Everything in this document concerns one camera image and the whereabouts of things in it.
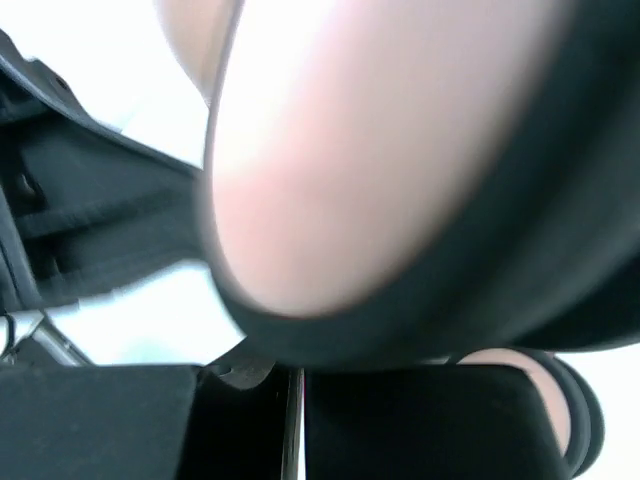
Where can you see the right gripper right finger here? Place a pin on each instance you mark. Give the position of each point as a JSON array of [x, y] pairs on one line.
[[444, 422]]

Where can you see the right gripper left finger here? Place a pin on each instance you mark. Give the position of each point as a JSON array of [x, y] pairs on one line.
[[146, 422]]

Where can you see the pink hard-shell suitcase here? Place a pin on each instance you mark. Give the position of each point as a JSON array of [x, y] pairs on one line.
[[391, 185]]

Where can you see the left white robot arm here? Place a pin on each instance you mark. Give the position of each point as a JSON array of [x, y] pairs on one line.
[[84, 210]]

